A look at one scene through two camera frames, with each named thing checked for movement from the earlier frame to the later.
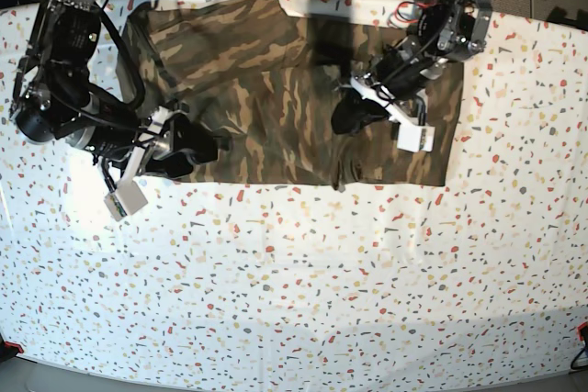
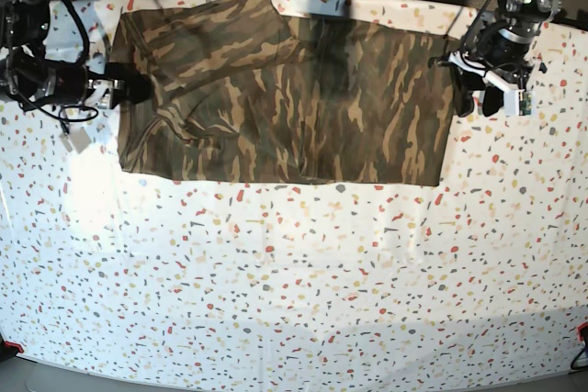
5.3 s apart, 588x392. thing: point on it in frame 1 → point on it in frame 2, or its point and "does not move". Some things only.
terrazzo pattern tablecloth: (481, 282) does not move
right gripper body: (388, 88) → (471, 73)
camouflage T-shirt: (267, 80) does not move
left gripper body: (170, 144) → (127, 84)
